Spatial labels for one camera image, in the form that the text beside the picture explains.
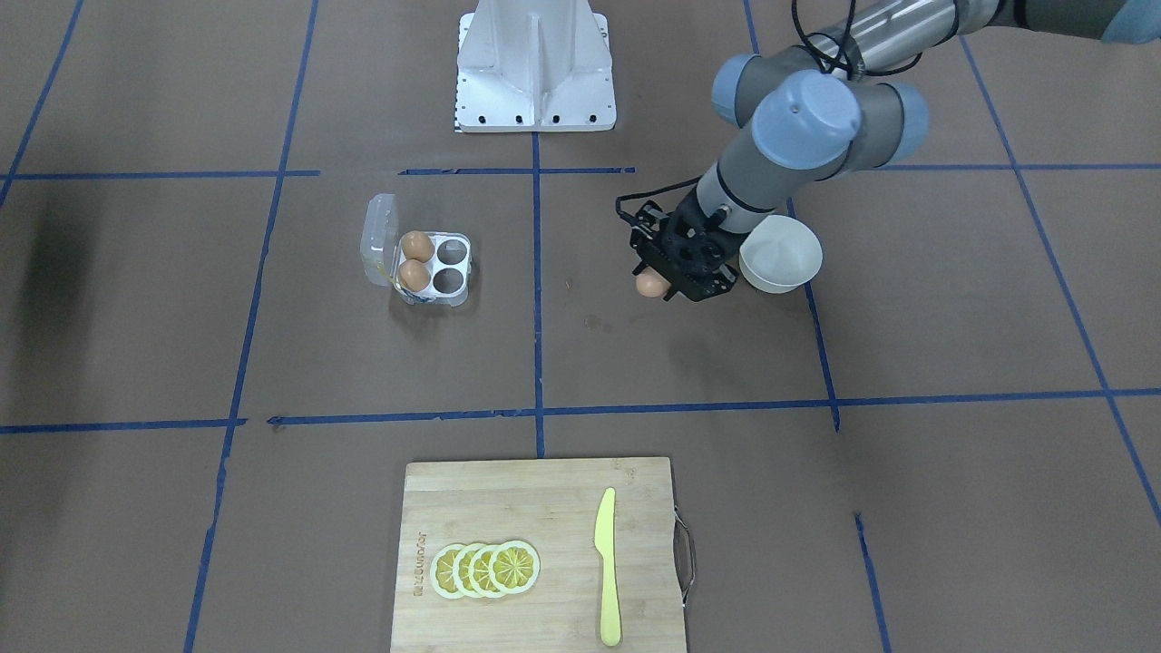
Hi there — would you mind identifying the lemon slice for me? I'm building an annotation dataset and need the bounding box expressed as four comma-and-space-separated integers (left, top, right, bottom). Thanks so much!
464, 544, 504, 600
452, 541, 483, 600
430, 544, 464, 600
488, 539, 541, 596

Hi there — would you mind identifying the bamboo cutting board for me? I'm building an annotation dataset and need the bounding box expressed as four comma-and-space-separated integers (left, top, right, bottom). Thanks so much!
389, 455, 688, 652

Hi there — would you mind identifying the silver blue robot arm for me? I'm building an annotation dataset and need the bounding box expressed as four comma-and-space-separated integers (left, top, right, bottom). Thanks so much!
619, 1, 1160, 302

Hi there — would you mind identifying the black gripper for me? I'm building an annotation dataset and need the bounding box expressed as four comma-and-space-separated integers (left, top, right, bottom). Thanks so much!
628, 203, 737, 302

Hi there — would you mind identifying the clear plastic egg box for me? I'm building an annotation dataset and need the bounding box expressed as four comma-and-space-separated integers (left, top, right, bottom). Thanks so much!
359, 193, 473, 307

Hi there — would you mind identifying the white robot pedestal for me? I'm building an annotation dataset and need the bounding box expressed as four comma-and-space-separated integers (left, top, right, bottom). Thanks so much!
454, 1, 618, 132

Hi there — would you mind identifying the brown egg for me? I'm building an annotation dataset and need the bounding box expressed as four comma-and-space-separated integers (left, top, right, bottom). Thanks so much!
634, 268, 671, 297
399, 230, 435, 263
397, 258, 431, 294

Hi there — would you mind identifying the yellow plastic knife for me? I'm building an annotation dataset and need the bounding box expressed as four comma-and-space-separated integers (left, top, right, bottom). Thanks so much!
593, 487, 622, 648

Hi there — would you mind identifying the white bowl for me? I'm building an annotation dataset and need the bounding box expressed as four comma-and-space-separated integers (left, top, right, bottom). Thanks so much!
740, 214, 824, 294

